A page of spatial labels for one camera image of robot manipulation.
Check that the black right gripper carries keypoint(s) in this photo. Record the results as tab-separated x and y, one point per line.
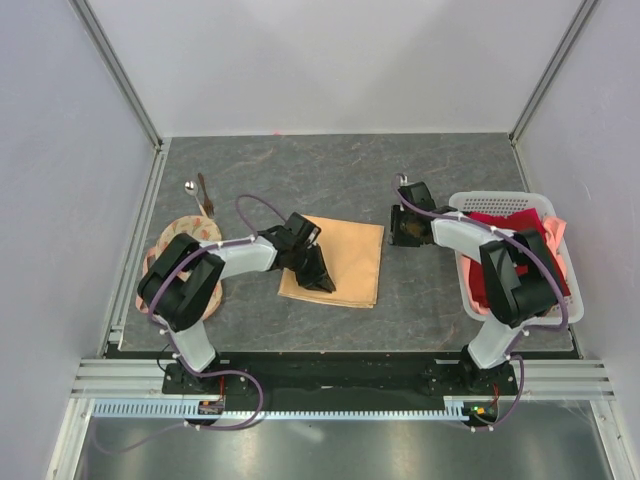
396	213

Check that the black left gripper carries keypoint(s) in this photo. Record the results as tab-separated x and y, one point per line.
318	278

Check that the peach cloth napkin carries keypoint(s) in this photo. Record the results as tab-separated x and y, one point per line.
352	254

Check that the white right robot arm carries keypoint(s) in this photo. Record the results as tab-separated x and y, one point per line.
510	273

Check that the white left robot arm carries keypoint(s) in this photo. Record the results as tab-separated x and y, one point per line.
178	286

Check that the metal spoon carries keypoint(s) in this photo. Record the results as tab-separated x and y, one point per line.
192	189

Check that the pink cloth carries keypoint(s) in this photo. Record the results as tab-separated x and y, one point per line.
551	228

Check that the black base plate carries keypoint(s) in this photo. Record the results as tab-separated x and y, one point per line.
339	380

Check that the grey slotted cable duct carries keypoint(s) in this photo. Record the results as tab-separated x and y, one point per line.
213	410

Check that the right aluminium frame post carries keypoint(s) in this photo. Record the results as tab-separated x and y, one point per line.
576	25

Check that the aluminium frame post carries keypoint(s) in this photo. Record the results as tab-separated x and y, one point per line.
576	25
107	52

